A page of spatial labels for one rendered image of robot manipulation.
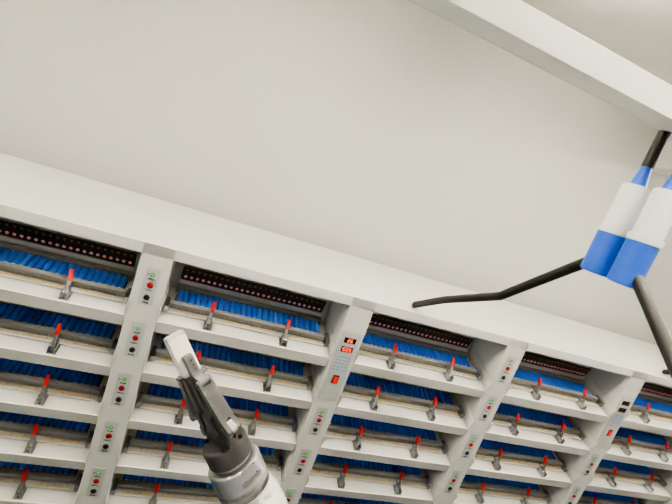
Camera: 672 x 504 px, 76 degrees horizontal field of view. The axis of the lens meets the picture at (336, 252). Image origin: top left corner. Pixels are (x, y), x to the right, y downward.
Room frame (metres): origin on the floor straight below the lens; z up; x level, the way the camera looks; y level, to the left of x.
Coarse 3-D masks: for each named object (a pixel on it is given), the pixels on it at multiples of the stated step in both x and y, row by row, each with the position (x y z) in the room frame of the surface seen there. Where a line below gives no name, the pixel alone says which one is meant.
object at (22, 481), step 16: (0, 464) 1.24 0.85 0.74; (16, 464) 1.26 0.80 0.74; (32, 464) 1.28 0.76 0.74; (0, 480) 1.21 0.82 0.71; (16, 480) 1.23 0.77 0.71; (32, 480) 1.25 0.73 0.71; (48, 480) 1.26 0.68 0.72; (64, 480) 1.27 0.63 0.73; (80, 480) 1.29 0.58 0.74; (0, 496) 1.17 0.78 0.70; (16, 496) 1.19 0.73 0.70; (32, 496) 1.21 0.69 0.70; (48, 496) 1.22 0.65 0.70; (64, 496) 1.24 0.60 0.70
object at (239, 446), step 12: (216, 432) 0.60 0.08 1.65; (240, 432) 0.63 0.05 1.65; (204, 444) 0.62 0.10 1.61; (216, 444) 0.61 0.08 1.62; (228, 444) 0.59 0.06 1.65; (240, 444) 0.61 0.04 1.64; (204, 456) 0.60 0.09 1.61; (216, 456) 0.59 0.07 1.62; (228, 456) 0.59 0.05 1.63; (240, 456) 0.60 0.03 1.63; (216, 468) 0.59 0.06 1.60; (228, 468) 0.59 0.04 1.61
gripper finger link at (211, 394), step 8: (208, 376) 0.60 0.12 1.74; (200, 384) 0.58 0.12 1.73; (208, 384) 0.59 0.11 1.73; (200, 392) 0.58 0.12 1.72; (208, 392) 0.59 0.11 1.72; (216, 392) 0.59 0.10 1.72; (208, 400) 0.58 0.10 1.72; (216, 400) 0.59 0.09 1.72; (224, 400) 0.60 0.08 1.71; (216, 408) 0.58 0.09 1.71; (224, 408) 0.59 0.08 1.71; (216, 416) 0.58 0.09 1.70; (224, 416) 0.58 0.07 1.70; (232, 416) 0.59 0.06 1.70; (224, 424) 0.58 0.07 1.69; (240, 424) 0.59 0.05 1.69; (224, 432) 0.58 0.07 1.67; (232, 432) 0.58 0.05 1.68
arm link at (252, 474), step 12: (252, 444) 0.65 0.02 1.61; (252, 456) 0.62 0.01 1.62; (240, 468) 0.60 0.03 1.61; (252, 468) 0.61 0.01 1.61; (264, 468) 0.63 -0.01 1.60; (216, 480) 0.59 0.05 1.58; (228, 480) 0.58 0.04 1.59; (240, 480) 0.59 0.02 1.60; (252, 480) 0.60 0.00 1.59; (264, 480) 0.62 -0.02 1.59; (216, 492) 0.60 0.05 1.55; (228, 492) 0.58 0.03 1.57; (240, 492) 0.59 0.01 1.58; (252, 492) 0.59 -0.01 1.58
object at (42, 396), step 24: (0, 360) 1.25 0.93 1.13; (0, 384) 1.19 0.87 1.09; (24, 384) 1.22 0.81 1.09; (48, 384) 1.24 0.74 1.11; (72, 384) 1.27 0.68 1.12; (96, 384) 1.31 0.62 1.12; (0, 408) 1.15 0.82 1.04; (24, 408) 1.17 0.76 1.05; (48, 408) 1.18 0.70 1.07; (72, 408) 1.22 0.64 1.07; (96, 408) 1.25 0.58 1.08
